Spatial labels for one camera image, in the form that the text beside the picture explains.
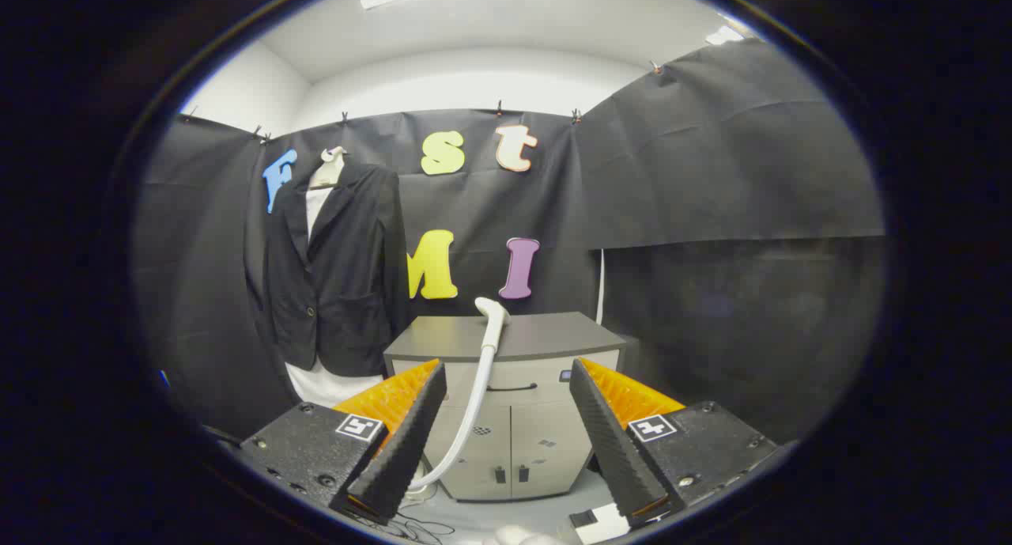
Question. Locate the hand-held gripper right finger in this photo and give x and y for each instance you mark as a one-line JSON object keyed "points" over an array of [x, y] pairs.
{"points": [[609, 442]]}

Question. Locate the black and white card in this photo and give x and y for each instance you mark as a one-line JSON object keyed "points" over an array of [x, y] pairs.
{"points": [[601, 523]]}

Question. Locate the thin white strip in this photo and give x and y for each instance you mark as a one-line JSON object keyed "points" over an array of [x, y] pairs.
{"points": [[601, 284]]}

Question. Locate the row of black cloth clips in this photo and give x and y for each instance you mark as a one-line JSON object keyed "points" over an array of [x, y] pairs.
{"points": [[499, 107]]}

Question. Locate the white rounded object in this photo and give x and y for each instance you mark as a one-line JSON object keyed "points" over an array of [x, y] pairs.
{"points": [[514, 536]]}

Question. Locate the white garment steamer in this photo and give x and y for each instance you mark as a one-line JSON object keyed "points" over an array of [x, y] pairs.
{"points": [[492, 323]]}

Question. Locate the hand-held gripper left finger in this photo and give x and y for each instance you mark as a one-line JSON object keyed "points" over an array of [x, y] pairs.
{"points": [[411, 442]]}

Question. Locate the grey cabinet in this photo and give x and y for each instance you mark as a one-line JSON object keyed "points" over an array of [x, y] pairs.
{"points": [[545, 335]]}

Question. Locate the black blazer jacket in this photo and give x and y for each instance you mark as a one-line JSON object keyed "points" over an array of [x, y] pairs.
{"points": [[356, 276]]}

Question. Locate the black backdrop cloth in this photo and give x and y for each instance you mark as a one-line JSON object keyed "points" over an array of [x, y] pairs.
{"points": [[711, 173]]}

